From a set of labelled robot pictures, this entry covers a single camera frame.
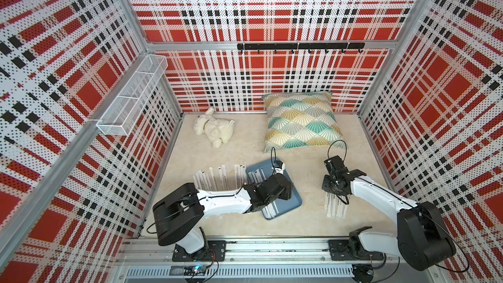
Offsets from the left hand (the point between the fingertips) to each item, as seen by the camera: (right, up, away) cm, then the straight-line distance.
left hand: (289, 183), depth 84 cm
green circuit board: (-36, -28, -14) cm, 48 cm away
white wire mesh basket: (-78, +28, +6) cm, 83 cm away
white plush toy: (-35, +23, +17) cm, 45 cm away
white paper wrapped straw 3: (-30, 0, +10) cm, 31 cm away
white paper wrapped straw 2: (-36, -1, +10) cm, 37 cm away
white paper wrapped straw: (-42, -2, +10) cm, 43 cm away
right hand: (+20, -3, +5) cm, 21 cm away
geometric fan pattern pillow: (+7, +28, +11) cm, 31 cm away
